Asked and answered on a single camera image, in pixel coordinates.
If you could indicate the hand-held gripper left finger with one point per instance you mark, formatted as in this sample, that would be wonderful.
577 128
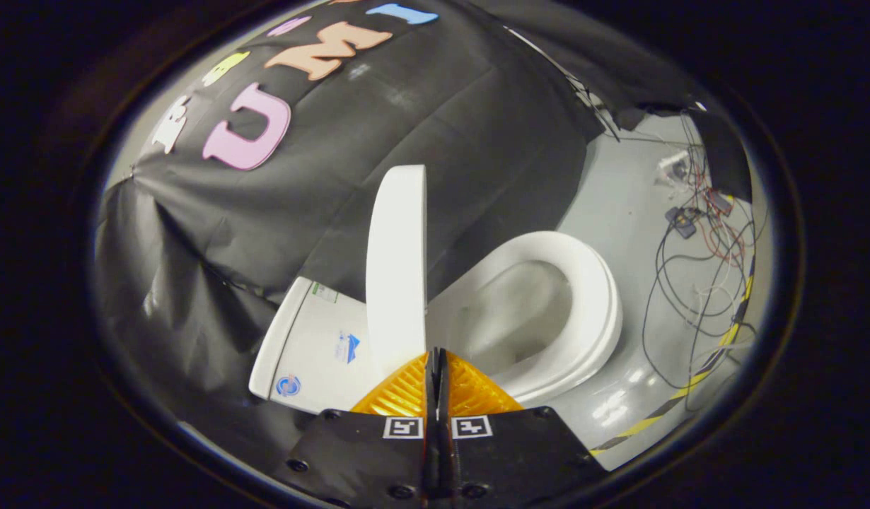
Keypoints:
378 459

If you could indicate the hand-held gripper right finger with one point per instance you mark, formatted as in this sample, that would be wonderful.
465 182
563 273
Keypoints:
506 459

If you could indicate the white toilet lid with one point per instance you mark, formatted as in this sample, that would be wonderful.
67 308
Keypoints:
396 268

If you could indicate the white toilet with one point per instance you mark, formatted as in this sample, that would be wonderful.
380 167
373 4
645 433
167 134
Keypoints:
590 311

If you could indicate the yellow black floor tape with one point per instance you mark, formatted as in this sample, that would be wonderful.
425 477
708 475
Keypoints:
689 385

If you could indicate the small dark electronic module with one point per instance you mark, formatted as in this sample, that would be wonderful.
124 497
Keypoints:
682 221

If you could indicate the black backdrop cloth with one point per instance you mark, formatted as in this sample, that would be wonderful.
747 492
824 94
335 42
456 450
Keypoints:
407 155

